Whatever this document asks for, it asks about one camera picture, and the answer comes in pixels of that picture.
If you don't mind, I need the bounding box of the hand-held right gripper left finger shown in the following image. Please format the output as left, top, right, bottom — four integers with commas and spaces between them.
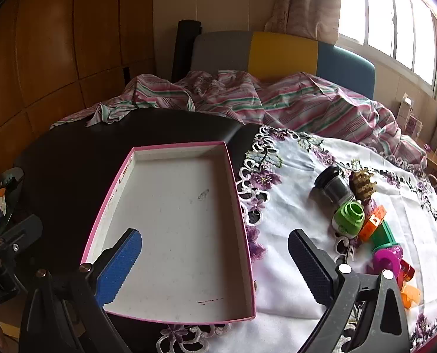
18, 228, 142, 353

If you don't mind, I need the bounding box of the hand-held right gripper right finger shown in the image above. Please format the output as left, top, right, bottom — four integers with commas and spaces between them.
288, 229, 412, 353

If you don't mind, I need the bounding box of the light green toy block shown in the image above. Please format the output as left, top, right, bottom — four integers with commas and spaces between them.
332, 200, 366, 238

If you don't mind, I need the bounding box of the magenta toy ring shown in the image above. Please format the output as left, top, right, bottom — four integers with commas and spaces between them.
367, 248, 405, 278

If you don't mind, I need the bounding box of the orange toy block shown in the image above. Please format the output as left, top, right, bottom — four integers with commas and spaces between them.
358, 206, 387, 243

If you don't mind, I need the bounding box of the pink cardboard box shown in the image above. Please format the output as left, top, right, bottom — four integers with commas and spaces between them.
80, 141, 257, 326

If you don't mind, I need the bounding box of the dark green toy block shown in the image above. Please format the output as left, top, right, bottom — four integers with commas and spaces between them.
372, 221, 403, 252

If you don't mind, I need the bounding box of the red toy block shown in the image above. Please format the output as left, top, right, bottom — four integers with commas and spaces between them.
398, 259, 415, 284

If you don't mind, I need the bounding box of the gold pinecone ornament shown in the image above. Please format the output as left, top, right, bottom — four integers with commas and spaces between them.
348, 167, 378, 201

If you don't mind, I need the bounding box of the yellow toy block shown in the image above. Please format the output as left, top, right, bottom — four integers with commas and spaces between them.
400, 283, 422, 309

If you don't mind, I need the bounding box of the white embroidered tablecloth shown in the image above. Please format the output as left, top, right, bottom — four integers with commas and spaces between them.
156, 125, 437, 353

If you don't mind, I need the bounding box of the wooden wardrobe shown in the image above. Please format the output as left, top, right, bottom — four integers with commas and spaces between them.
0, 0, 156, 177

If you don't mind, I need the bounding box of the wooden side table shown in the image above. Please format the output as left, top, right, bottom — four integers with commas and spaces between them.
422, 143, 437, 192

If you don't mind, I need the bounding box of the striped pink green blanket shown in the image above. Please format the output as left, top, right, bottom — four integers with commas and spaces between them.
51, 70, 428, 166

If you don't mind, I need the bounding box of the small pink carton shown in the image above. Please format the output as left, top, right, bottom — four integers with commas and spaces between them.
406, 116, 423, 136

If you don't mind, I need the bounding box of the white carton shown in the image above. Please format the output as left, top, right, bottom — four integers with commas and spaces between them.
398, 94, 416, 126

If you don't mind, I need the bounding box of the grey yellow blue headboard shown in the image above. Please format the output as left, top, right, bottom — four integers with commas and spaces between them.
191, 31, 376, 100

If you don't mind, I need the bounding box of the window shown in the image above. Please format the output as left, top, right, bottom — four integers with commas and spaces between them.
338, 0, 437, 89

